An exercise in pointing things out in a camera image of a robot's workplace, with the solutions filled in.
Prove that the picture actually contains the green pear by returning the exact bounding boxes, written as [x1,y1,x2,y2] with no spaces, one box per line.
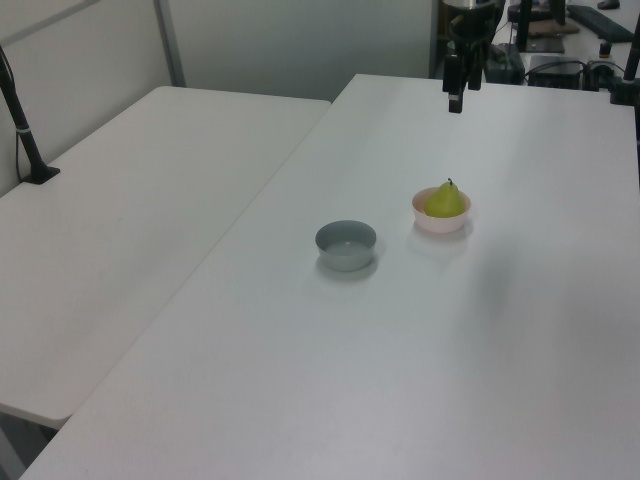
[424,178,464,220]

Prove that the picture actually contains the pink plastic bowl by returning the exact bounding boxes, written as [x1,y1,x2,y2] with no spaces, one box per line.
[411,186,473,235]

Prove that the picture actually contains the grey plastic bowl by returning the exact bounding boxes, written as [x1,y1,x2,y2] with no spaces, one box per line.
[314,219,378,273]

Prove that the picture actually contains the black electronics box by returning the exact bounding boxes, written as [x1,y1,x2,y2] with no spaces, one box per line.
[528,58,587,90]

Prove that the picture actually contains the black camera stand with base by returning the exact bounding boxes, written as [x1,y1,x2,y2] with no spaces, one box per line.
[0,44,62,186]

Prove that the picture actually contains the black keyboard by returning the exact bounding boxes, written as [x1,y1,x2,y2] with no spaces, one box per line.
[566,4,635,42]

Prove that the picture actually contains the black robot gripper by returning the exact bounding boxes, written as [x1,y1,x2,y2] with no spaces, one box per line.
[441,0,502,114]

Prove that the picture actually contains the black clamped camera pole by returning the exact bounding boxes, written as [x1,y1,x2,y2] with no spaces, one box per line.
[608,34,640,106]

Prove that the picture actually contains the dark green black case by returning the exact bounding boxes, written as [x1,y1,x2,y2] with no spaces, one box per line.
[486,43,525,84]

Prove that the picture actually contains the brown board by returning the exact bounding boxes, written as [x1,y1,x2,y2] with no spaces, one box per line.
[528,18,581,39]

